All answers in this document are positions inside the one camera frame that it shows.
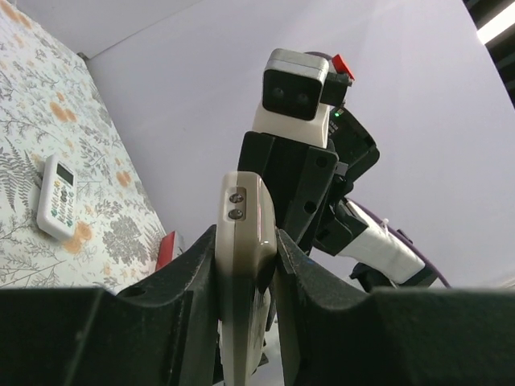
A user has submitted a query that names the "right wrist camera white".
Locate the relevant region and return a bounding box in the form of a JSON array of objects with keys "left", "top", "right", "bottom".
[{"left": 252, "top": 48, "right": 355, "bottom": 148}]

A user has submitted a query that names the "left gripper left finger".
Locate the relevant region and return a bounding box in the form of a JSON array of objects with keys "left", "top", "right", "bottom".
[{"left": 1, "top": 227, "right": 217, "bottom": 385}]

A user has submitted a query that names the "grey beige remote control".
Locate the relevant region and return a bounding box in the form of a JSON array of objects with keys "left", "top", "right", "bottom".
[{"left": 215, "top": 171, "right": 277, "bottom": 385}]

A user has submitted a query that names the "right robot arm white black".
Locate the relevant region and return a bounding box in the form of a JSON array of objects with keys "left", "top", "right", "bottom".
[{"left": 237, "top": 105, "right": 438, "bottom": 291}]

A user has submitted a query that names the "red silver battery box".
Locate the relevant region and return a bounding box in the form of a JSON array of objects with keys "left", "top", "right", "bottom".
[{"left": 155, "top": 231, "right": 185, "bottom": 271}]

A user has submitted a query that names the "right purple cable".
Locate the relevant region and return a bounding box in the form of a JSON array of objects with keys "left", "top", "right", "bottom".
[{"left": 305, "top": 51, "right": 451, "bottom": 289}]

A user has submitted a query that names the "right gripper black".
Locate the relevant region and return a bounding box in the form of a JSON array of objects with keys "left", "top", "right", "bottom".
[{"left": 237, "top": 131, "right": 348, "bottom": 254}]

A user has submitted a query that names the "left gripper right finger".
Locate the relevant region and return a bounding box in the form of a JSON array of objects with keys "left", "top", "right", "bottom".
[{"left": 274, "top": 231, "right": 514, "bottom": 385}]

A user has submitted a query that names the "floral patterned table mat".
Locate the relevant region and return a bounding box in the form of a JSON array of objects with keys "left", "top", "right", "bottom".
[{"left": 1, "top": 1, "right": 165, "bottom": 292}]

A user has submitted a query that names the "white air conditioner remote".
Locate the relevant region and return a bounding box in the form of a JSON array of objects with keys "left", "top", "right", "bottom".
[{"left": 36, "top": 154, "right": 77, "bottom": 242}]

